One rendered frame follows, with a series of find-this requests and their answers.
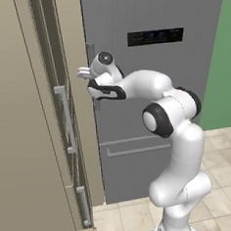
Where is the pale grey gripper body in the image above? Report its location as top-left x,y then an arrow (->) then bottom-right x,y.
76,66 -> 94,82

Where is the grey fridge door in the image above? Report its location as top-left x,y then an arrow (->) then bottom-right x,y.
79,0 -> 231,147

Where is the tall beige cabinet door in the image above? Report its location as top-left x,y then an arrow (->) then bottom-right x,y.
28,0 -> 83,190

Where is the beige tall cabinet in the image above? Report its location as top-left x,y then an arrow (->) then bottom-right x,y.
0,0 -> 109,231

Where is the grey freezer drawer front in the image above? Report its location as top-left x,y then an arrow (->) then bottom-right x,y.
97,126 -> 213,206

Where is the short beige cabinet door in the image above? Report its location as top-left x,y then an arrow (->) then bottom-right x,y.
64,182 -> 96,231

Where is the grey fridge door handle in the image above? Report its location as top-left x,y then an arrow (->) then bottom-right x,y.
85,42 -> 102,112

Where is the long grey cabinet handle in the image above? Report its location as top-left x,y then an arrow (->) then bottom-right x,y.
53,84 -> 78,157

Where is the grey freezer drawer handle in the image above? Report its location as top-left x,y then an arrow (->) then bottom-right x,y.
106,143 -> 172,159

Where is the short grey cabinet handle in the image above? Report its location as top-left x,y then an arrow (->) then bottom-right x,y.
75,184 -> 93,229

